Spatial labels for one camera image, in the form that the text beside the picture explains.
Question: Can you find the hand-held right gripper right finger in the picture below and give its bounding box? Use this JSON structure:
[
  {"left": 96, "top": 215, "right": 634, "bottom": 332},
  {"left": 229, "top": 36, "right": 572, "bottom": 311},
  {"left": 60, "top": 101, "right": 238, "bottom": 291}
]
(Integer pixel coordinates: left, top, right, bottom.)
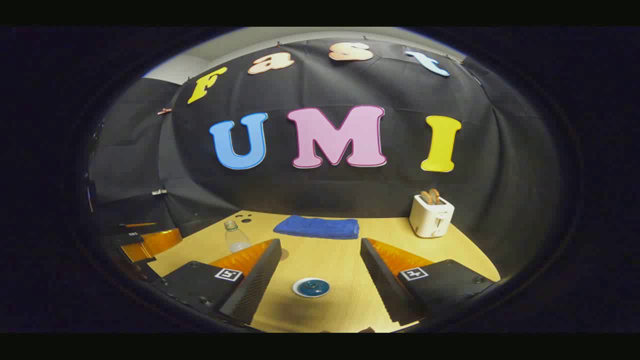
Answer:
[{"left": 360, "top": 237, "right": 496, "bottom": 326}]

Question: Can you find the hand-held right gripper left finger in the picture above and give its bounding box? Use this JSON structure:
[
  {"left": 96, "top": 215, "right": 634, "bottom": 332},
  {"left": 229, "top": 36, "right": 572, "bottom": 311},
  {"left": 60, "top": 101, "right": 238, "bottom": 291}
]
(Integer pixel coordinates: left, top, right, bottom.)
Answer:
[{"left": 152, "top": 238, "right": 282, "bottom": 326}]

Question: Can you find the white teacup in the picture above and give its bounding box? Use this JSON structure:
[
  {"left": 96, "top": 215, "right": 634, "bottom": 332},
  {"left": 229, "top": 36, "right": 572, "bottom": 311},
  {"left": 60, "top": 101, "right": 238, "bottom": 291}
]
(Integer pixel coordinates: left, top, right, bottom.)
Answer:
[{"left": 292, "top": 277, "right": 331, "bottom": 299}]

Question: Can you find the clear plastic water bottle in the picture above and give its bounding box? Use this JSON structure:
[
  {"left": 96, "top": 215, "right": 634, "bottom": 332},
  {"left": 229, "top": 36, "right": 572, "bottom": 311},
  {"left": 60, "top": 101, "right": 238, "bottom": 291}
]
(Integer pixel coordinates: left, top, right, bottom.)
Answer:
[{"left": 223, "top": 220, "right": 252, "bottom": 254}]

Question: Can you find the white toaster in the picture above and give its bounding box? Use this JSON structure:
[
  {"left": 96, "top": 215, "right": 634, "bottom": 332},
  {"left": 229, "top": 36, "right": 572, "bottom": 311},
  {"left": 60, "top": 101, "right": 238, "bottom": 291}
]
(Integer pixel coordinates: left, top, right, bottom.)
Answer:
[{"left": 409, "top": 194, "right": 456, "bottom": 239}]

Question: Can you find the blue folded towel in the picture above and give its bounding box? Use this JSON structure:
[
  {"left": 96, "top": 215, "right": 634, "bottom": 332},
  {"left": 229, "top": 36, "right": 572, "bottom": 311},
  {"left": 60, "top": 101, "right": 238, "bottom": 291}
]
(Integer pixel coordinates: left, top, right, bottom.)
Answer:
[{"left": 273, "top": 215, "right": 361, "bottom": 240}]

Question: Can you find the black backdrop cloth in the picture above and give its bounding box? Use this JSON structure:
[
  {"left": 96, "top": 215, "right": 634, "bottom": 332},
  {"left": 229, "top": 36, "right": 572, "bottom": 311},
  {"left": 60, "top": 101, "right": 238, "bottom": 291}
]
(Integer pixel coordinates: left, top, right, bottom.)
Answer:
[{"left": 87, "top": 37, "right": 566, "bottom": 281}]

